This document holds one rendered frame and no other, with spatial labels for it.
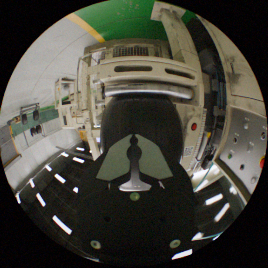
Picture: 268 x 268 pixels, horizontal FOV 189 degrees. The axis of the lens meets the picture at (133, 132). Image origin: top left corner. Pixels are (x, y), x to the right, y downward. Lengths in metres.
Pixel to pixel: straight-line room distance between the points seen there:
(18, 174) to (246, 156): 12.37
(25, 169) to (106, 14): 11.84
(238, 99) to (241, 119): 0.10
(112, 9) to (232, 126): 1.24
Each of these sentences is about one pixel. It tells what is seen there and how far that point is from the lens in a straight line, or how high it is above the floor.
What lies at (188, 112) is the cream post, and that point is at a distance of 0.45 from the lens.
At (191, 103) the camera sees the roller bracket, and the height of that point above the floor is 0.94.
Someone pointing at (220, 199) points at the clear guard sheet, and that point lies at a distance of 0.71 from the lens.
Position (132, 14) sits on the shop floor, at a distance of 1.07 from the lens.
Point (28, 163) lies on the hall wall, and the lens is 11.53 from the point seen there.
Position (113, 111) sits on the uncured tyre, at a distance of 0.25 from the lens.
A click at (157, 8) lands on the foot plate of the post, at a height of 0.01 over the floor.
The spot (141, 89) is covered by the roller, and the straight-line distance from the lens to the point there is 0.28.
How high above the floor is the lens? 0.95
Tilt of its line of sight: 20 degrees up
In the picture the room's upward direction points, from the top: 178 degrees clockwise
